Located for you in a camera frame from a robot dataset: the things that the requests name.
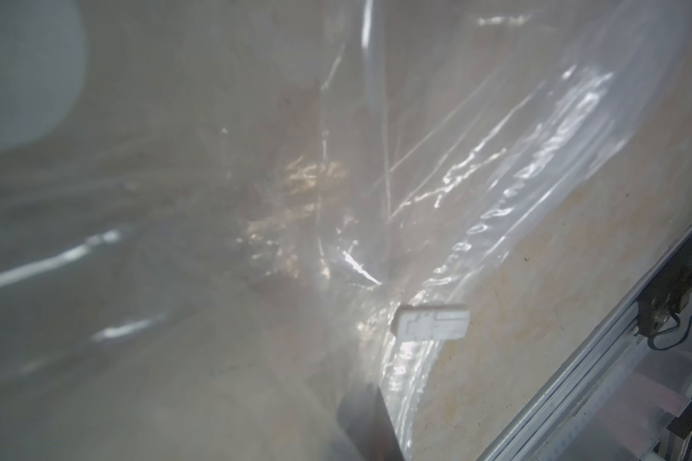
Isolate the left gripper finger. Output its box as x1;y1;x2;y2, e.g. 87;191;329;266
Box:
336;384;405;461

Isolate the aluminium mounting rail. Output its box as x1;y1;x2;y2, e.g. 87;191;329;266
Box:
480;224;692;460

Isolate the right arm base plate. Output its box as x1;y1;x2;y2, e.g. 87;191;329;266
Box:
637;235;692;352

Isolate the clear plastic vacuum bag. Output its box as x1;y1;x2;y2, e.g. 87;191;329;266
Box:
0;1;692;460

